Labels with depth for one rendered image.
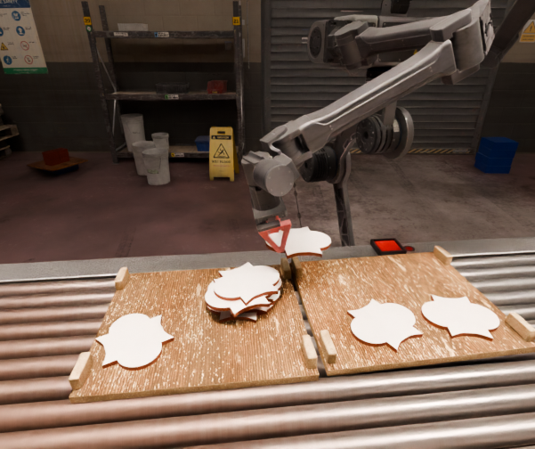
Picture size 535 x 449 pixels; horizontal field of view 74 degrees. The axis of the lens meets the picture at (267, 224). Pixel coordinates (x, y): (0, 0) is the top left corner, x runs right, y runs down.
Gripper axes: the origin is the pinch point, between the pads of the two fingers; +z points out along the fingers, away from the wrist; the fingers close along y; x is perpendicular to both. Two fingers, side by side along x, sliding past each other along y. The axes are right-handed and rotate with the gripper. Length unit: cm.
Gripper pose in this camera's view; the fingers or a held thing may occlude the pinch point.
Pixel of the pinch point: (277, 240)
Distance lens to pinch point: 78.9
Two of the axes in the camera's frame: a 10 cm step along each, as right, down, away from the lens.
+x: 9.6, -2.7, 0.1
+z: 2.4, 8.5, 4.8
